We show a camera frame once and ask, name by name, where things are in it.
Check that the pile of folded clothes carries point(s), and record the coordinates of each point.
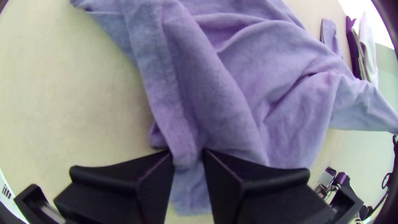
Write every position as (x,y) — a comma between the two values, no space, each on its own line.
(354,49)

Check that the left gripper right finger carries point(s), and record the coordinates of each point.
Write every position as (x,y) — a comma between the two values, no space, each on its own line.
(255,196)

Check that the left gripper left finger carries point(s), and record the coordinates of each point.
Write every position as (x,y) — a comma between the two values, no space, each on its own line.
(124,196)

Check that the blue t-shirt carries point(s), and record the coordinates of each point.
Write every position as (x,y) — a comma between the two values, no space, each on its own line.
(236,87)

